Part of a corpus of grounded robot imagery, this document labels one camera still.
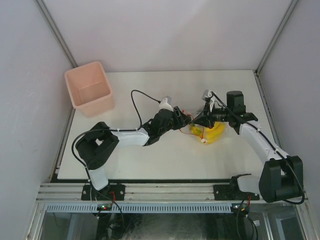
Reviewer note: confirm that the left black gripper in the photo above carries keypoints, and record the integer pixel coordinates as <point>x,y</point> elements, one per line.
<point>181,121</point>

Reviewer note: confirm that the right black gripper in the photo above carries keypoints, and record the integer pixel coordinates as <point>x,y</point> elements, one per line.
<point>206,119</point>

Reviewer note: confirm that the clear zip top bag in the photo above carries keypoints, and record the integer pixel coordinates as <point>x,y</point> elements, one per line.
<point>202,130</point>

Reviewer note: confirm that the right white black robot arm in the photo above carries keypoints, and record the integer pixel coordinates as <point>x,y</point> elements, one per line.
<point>281,178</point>

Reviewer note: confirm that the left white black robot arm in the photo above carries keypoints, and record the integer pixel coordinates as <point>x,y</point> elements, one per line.
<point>94,147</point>

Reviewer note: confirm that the yellow fake banana bunch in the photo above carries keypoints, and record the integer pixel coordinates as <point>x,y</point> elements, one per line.
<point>212,132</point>

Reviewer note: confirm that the pink plastic bin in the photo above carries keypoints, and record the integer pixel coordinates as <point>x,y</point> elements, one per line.
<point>89,89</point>

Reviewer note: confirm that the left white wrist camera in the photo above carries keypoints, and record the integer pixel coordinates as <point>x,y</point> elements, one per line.
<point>165,104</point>

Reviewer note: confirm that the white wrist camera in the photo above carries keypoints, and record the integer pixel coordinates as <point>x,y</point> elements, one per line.
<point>165,104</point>
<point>209,97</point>

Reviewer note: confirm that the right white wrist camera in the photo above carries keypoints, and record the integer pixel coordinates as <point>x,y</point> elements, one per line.
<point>209,97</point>

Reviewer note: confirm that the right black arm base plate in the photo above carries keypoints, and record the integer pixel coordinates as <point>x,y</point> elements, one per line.
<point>224,192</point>

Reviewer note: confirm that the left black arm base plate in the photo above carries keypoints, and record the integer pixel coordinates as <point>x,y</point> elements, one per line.
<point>115,192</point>

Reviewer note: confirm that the grey slotted cable duct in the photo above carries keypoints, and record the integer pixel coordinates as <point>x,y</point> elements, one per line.
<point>140,208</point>

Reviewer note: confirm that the aluminium rail frame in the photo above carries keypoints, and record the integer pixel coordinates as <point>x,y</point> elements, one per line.
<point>135,193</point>

